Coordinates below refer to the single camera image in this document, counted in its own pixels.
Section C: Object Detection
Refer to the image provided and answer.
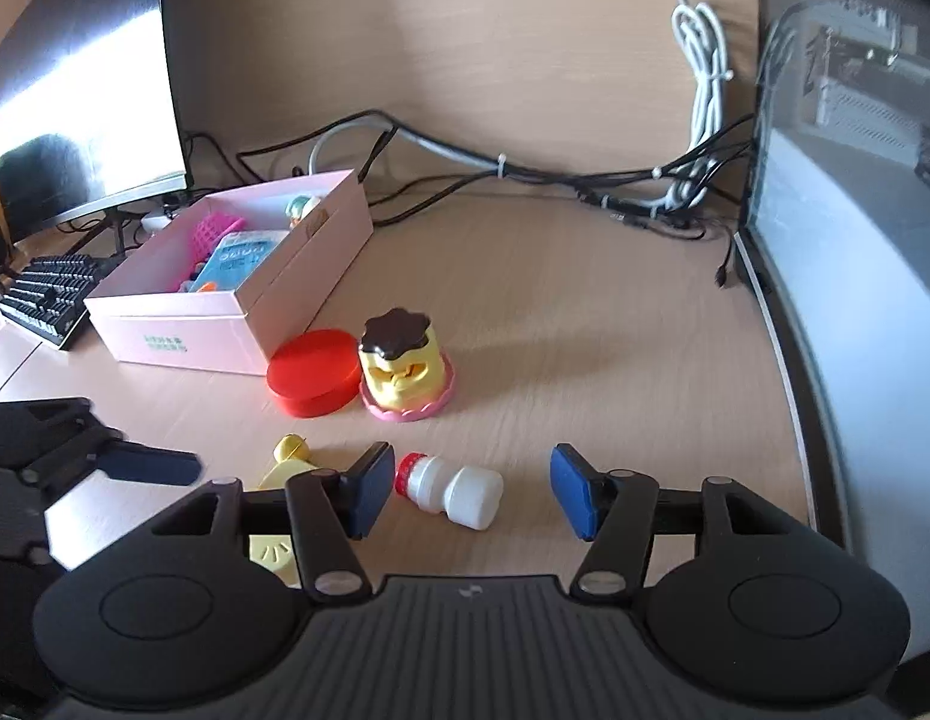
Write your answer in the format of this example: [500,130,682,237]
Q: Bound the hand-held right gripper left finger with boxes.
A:
[151,441,397,605]

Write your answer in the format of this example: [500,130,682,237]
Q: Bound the blue wipes packet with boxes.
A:
[191,231,290,293]

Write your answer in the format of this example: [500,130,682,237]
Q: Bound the red round case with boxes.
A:
[266,328,362,419]

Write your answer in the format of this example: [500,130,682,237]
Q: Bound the black keyboard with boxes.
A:
[0,255,125,352]

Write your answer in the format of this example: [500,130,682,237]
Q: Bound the pale yellow toy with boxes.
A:
[247,433,323,590]

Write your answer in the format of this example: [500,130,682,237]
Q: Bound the coiled white cable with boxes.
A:
[630,0,734,212]

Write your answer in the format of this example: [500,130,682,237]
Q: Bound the yellow pudding toy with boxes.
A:
[358,307,457,423]

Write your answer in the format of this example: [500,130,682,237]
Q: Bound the pink and teal ball toy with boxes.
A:
[285,193,323,230]

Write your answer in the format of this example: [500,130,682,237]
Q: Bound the pink cardboard box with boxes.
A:
[84,169,374,377]

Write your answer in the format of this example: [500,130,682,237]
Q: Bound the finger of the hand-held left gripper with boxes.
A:
[0,397,125,466]
[19,431,205,490]

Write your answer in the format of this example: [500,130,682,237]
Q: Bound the white power strip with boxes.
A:
[141,199,182,233]

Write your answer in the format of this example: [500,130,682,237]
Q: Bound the black cable bundle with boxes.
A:
[184,112,758,290]

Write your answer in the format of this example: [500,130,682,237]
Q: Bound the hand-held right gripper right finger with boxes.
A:
[549,444,785,605]

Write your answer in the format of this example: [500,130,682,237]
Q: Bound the curved computer monitor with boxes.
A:
[0,0,192,245]

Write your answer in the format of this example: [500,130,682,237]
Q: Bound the small white bottle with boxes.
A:
[394,452,505,533]

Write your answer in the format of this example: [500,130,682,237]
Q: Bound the wooden desktop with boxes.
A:
[0,187,833,593]

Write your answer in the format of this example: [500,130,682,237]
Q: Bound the grey cable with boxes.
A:
[309,114,511,175]

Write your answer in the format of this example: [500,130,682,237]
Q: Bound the pink toy net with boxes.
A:
[186,214,247,276]

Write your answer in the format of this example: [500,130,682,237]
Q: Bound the glass-sided computer case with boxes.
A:
[733,0,930,720]

